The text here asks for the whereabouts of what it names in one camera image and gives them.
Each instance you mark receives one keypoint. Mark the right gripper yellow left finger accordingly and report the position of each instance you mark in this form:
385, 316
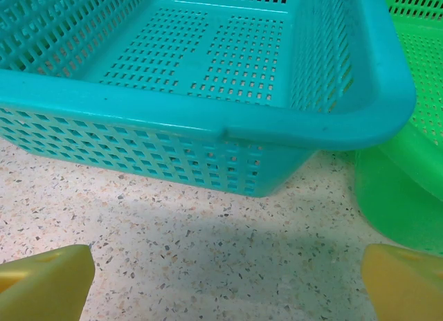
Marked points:
45, 286

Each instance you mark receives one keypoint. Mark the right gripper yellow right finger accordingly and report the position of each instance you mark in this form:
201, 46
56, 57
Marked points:
408, 290

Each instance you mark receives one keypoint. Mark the green plastic perforated basket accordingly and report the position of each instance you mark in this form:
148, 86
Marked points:
398, 196

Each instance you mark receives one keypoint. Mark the teal plastic perforated basket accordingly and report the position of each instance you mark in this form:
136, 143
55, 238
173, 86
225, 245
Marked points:
207, 110

